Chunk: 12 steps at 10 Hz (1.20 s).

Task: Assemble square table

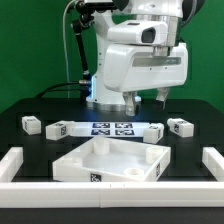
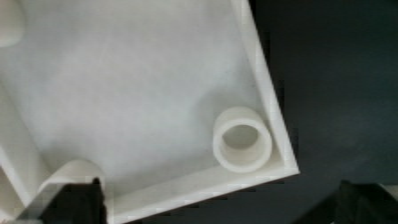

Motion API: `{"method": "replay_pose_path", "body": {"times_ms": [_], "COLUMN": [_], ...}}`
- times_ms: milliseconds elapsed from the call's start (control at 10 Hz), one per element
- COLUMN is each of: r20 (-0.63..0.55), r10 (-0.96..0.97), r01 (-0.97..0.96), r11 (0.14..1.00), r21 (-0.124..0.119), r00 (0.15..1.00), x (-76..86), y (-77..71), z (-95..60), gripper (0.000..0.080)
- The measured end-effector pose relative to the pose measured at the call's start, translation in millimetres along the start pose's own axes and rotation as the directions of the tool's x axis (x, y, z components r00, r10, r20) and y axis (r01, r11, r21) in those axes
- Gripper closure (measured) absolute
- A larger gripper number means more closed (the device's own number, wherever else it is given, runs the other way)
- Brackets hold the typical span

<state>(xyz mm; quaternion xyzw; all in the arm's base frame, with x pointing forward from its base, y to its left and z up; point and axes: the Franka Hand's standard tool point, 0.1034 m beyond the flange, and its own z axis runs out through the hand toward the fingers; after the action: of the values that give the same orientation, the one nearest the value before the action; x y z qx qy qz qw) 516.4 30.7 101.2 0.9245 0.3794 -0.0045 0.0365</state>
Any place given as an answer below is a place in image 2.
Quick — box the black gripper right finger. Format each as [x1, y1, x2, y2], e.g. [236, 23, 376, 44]
[293, 180, 398, 224]

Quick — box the white square tabletop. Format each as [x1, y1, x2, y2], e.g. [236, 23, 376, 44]
[0, 0, 298, 224]

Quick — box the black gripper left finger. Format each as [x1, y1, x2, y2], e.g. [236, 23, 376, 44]
[16, 176, 110, 224]

